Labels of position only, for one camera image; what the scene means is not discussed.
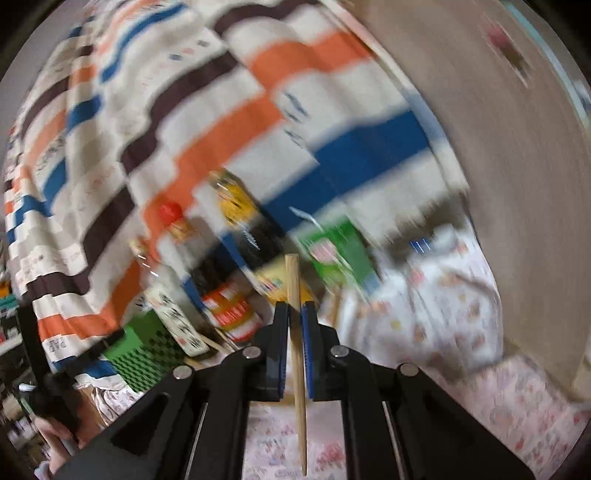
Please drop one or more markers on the person's left hand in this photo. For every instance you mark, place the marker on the person's left hand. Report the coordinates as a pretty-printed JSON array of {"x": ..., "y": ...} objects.
[{"x": 55, "y": 447}]

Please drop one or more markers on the red cap sauce bottle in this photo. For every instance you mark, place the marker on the red cap sauce bottle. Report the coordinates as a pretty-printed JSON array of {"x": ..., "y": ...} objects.
[{"x": 221, "y": 300}]

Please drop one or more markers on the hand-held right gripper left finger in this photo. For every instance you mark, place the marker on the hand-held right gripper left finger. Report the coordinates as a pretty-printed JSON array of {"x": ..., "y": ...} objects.
[{"x": 279, "y": 355}]

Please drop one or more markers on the striped hanging cloth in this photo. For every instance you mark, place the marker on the striped hanging cloth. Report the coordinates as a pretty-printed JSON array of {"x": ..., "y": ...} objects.
[{"x": 231, "y": 92}]

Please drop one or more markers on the green drink carton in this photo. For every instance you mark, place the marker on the green drink carton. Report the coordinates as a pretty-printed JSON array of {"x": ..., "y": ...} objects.
[{"x": 341, "y": 254}]

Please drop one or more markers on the brown board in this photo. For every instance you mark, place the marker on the brown board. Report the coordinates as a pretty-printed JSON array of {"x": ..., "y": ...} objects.
[{"x": 485, "y": 184}]

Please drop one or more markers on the clear cooking wine bottle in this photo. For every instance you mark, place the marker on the clear cooking wine bottle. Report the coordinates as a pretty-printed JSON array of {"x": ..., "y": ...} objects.
[{"x": 175, "y": 314}]

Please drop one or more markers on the yellow cap dark sauce bottle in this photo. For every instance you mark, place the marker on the yellow cap dark sauce bottle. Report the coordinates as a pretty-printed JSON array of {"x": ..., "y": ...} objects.
[{"x": 249, "y": 230}]

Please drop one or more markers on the green checkered box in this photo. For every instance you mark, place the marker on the green checkered box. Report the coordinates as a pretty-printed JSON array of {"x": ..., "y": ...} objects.
[{"x": 147, "y": 355}]

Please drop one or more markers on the pink patchwork print cloth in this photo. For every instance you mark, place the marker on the pink patchwork print cloth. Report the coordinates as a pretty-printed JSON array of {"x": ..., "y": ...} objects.
[{"x": 508, "y": 406}]

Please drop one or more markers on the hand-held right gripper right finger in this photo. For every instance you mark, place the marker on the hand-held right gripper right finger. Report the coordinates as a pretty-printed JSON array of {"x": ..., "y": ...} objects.
[{"x": 309, "y": 355}]

